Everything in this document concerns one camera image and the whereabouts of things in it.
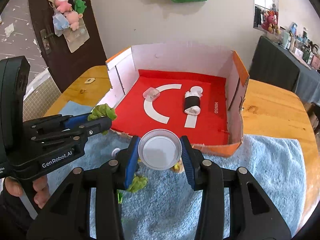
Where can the small clear plastic box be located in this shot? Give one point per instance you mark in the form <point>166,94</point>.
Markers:
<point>151,94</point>

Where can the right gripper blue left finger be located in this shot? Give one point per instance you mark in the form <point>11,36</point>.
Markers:
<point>124,166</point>

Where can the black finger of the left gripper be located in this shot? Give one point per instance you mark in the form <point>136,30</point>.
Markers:
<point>89,128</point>

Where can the orange cardboard box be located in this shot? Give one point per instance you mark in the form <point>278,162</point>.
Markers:
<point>123,70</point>

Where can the green fuzzy scrunchie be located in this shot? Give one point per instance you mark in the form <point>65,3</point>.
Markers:
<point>104,112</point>
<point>138,182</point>

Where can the white black sock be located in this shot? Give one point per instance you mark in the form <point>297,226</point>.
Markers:
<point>192,101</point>

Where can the light blue plush toy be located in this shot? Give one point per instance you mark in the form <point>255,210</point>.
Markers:
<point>60,23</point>

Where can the clear round plastic lid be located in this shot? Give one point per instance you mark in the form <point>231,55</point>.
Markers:
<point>160,149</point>

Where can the dark brown door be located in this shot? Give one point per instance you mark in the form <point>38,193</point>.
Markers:
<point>73,52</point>

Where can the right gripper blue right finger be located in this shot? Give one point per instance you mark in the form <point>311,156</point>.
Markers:
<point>195,166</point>

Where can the green plush toy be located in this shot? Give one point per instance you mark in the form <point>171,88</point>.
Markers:
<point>80,6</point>

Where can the red dragon plush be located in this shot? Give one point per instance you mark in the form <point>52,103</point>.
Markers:
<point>270,22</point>

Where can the light blue towel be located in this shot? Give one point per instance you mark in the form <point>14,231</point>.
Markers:
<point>168,208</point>

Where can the red paper box liner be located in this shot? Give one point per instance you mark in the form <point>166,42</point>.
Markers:
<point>211,126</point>

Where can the small wooden tag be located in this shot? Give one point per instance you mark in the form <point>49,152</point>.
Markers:
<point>90,80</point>

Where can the beige yellow crochet scrunchie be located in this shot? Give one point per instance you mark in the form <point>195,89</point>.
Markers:
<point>178,168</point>

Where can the green black sock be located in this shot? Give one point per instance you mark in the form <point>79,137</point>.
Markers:
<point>120,197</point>

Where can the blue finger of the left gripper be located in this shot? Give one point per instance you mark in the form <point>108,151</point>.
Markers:
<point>75,121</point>

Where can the black haired boy figurine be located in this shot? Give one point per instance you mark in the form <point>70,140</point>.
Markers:
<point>115,152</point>

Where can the person's left hand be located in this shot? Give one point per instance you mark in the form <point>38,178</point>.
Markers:
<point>39,189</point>

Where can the grey cloth side table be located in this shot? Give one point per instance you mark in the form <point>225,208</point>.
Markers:
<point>275,65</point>

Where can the pink plush toy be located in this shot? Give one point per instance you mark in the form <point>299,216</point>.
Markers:
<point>73,18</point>
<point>62,6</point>

